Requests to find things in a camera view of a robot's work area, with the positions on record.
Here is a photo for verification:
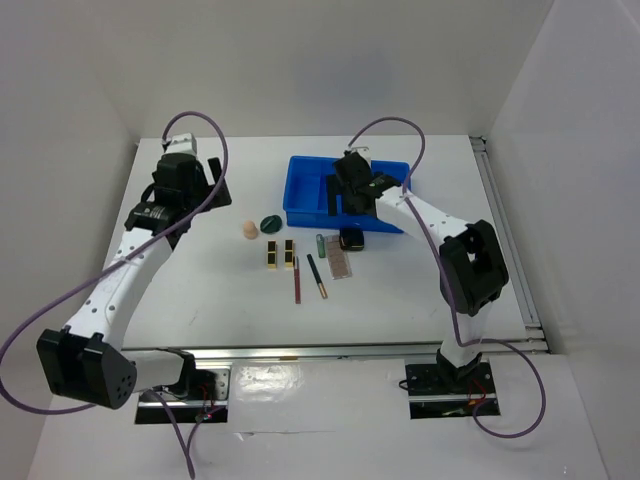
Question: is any black compact case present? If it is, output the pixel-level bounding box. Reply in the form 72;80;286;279
339;227;365;251

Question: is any beige makeup sponge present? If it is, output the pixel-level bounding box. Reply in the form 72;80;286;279
243;220;259;240

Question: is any dark green powder puff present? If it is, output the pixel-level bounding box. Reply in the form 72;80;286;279
259;214;283;235

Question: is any green lip balm tube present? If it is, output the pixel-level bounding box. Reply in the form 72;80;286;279
316;234;326;258

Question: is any black gold lipstick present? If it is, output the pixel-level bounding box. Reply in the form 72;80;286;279
266;240;278;269
284;239;295;268

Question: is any clear eyeshadow palette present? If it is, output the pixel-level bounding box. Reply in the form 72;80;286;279
324;235;352;280

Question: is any dark green gold pencil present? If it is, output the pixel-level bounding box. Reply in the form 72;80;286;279
306;254;328;299

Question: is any red lip gloss tube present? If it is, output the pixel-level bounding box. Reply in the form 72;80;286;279
293;256;301;305

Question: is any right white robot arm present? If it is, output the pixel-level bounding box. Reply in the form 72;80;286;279
329;149;509;392

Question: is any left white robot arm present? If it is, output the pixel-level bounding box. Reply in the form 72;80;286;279
36;153;231;409

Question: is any blue plastic organizer bin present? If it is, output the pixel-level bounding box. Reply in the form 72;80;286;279
283;156;402;234

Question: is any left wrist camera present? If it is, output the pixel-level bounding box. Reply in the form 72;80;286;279
162;133;198;157

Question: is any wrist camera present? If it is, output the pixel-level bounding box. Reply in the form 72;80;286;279
162;133;198;157
344;146;371;162

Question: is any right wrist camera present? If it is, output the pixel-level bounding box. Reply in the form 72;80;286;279
344;146;371;162

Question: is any front aluminium rail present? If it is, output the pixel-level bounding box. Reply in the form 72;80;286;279
79;339;531;365

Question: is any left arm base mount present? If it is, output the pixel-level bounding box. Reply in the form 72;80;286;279
134;365;231;426

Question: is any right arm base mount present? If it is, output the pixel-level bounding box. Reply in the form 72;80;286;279
398;361;501;420

